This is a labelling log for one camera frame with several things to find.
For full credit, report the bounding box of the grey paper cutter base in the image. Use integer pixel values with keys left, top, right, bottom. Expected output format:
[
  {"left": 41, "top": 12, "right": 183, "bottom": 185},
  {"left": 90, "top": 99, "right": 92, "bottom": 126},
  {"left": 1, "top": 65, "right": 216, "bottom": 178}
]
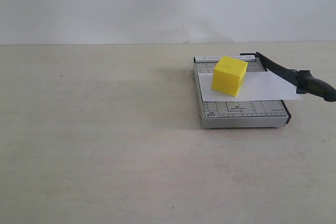
[{"left": 193, "top": 56, "right": 291, "bottom": 129}]

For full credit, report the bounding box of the black cutter blade arm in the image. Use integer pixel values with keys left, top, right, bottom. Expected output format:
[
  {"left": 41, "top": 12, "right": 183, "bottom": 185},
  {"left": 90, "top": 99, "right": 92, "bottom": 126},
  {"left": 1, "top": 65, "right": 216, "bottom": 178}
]
[{"left": 255, "top": 52, "right": 335, "bottom": 102}]

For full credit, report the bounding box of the yellow foam cube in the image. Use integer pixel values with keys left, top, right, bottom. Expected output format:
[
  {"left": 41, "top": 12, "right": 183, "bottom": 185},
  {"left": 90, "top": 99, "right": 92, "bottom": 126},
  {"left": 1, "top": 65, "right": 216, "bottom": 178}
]
[{"left": 211, "top": 56, "right": 248, "bottom": 97}]

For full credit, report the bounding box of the white paper sheet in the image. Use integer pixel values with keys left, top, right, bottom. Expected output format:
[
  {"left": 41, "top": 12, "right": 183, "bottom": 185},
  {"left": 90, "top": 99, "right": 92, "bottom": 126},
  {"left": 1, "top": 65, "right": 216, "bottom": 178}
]
[{"left": 198, "top": 71, "right": 301, "bottom": 102}]

